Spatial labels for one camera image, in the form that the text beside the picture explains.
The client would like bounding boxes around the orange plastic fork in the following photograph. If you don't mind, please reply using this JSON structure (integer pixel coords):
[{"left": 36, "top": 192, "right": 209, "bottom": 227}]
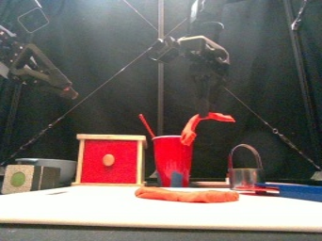
[{"left": 180, "top": 111, "right": 236, "bottom": 147}]

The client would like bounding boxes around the red-orange dough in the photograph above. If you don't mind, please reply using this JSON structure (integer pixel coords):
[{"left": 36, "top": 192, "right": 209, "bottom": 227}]
[{"left": 133, "top": 186, "right": 241, "bottom": 204}]

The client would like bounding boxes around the pink plate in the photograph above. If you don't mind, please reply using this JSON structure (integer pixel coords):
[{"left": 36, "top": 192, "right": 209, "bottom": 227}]
[{"left": 189, "top": 179, "right": 232, "bottom": 189}]

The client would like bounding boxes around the thin red stick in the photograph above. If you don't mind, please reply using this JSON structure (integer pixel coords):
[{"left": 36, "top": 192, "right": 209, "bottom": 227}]
[{"left": 137, "top": 113, "right": 157, "bottom": 139}]

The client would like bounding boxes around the red plastic cup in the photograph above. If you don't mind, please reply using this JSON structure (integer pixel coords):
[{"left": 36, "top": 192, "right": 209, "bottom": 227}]
[{"left": 151, "top": 135, "right": 195, "bottom": 188}]

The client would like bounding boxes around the pale round bowl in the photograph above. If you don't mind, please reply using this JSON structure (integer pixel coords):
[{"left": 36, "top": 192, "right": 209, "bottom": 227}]
[{"left": 13, "top": 157, "right": 78, "bottom": 185}]

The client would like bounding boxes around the wooden box with red drawer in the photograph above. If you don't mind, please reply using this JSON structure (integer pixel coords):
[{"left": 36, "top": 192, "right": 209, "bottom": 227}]
[{"left": 70, "top": 133, "right": 148, "bottom": 187}]

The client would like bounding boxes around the grey cube with green dot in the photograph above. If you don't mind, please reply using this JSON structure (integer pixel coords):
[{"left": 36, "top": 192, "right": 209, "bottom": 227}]
[{"left": 0, "top": 164, "right": 61, "bottom": 195}]

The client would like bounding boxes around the small blue block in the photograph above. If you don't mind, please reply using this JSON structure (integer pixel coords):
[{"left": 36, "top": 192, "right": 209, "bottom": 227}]
[{"left": 169, "top": 171, "right": 183, "bottom": 188}]

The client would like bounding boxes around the white cutting board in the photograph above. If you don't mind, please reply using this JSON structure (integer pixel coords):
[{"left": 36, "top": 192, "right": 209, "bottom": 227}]
[{"left": 0, "top": 185, "right": 322, "bottom": 233}]

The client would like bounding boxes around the thin diagonal brace wire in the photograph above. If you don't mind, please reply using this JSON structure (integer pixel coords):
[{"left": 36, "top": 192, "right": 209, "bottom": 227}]
[
  {"left": 120, "top": 0, "right": 322, "bottom": 172},
  {"left": 0, "top": 17, "right": 192, "bottom": 167}
]

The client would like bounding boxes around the silver vertical frame pole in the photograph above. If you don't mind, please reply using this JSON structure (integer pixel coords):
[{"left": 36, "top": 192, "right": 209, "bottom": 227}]
[{"left": 156, "top": 0, "right": 165, "bottom": 137}]

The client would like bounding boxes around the black slanted frame pole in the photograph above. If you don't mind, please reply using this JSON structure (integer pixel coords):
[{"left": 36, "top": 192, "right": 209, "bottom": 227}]
[{"left": 282, "top": 0, "right": 319, "bottom": 158}]

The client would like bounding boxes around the blue-handled red roller cutter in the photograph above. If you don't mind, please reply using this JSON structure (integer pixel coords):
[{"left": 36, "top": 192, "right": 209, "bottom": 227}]
[{"left": 233, "top": 182, "right": 322, "bottom": 202}]

